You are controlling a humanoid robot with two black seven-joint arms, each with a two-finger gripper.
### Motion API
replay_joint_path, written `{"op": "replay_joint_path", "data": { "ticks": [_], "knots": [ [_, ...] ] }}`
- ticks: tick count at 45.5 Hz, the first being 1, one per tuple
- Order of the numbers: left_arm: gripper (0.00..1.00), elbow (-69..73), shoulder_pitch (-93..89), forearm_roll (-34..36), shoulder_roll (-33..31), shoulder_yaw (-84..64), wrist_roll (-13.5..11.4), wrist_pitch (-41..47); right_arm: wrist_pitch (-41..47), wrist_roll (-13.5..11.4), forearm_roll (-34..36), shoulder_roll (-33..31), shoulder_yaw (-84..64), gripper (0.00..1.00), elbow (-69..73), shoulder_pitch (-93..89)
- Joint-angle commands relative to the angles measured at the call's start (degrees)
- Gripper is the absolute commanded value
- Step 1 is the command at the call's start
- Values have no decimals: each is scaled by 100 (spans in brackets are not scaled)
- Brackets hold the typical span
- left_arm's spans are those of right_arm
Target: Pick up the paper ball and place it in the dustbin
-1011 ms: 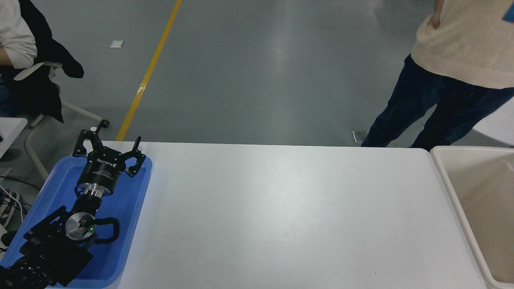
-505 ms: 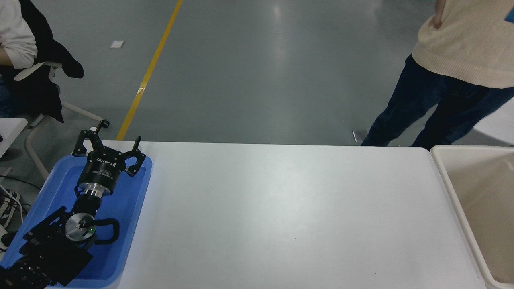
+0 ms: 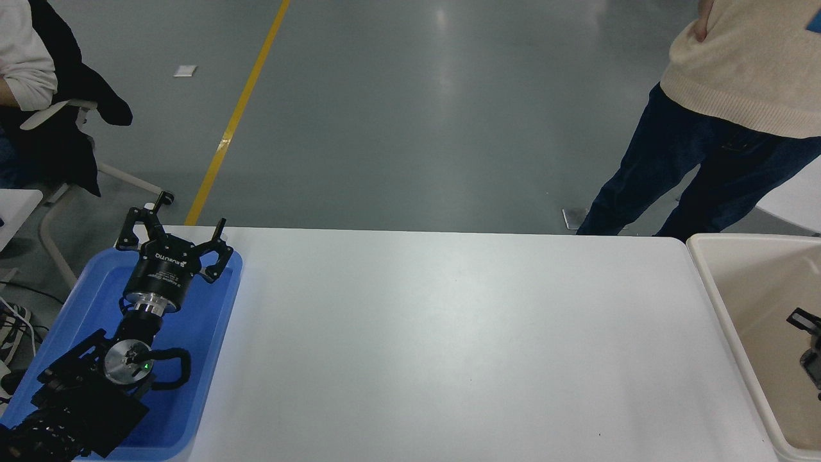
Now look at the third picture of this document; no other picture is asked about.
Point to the standing person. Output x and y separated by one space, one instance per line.
737 77

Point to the small white side table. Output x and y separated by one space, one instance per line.
16 208

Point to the standing person's hand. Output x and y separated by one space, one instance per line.
706 13

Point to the blue plastic tray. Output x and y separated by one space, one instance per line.
205 333

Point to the large pale bin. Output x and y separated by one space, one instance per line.
744 282

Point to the black jacket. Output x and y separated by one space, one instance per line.
64 122

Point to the black and white sneaker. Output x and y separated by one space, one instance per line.
14 330

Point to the metal floor plate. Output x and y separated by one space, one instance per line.
574 218

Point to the white shell chair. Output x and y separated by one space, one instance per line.
798 205

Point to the seated person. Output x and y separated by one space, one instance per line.
22 58

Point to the seated person's forearm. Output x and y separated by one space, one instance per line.
6 91

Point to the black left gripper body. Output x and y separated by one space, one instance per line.
161 271

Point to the white office chair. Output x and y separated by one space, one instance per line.
54 110

